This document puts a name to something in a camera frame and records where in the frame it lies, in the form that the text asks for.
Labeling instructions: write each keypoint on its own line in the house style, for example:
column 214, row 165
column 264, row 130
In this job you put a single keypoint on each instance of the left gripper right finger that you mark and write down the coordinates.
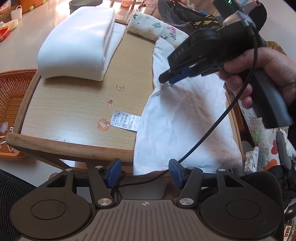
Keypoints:
column 191, row 180

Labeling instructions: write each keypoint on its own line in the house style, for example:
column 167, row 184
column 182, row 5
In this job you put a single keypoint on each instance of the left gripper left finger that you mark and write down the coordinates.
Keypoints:
column 100, row 180

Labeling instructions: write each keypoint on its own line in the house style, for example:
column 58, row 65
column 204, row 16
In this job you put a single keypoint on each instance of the white t-shirt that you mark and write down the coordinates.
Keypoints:
column 177, row 119

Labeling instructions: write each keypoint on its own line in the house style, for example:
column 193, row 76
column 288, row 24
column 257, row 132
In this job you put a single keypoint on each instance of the person's right hand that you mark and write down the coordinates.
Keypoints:
column 279, row 67

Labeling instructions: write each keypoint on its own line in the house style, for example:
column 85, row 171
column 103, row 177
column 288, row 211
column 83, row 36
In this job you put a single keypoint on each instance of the wooden tray table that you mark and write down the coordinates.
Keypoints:
column 67, row 118

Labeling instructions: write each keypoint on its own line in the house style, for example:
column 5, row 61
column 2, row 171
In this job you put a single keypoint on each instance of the patchwork quilt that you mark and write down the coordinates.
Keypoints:
column 273, row 146

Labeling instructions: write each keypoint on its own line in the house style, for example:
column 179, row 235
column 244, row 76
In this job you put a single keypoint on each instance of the floral rolled cloth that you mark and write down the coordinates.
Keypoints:
column 151, row 28

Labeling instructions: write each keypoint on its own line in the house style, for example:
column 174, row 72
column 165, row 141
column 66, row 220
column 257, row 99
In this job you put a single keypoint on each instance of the orange wicker basket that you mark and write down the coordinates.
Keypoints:
column 14, row 85

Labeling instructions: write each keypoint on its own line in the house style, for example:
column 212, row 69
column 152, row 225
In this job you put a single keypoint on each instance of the folded white towel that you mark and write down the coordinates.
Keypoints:
column 82, row 45

